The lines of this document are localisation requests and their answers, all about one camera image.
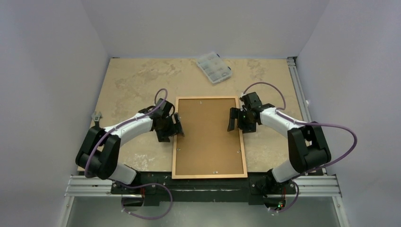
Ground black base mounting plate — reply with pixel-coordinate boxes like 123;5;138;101
111;172;297;210

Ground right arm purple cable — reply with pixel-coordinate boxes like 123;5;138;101
242;82;358;178

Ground aluminium rail frame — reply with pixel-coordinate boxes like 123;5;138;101
58;57;349;227

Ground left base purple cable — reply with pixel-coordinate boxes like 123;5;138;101
121;183;174;220

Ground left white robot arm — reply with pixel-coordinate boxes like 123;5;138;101
75;98;184;193

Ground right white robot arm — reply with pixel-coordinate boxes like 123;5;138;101
227;92;331;192

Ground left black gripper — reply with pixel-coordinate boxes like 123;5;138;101
156;113;183;142

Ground clear plastic organizer box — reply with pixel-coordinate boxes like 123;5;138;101
196;52;232;84

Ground wooden picture frame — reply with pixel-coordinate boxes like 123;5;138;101
171;96;248;180

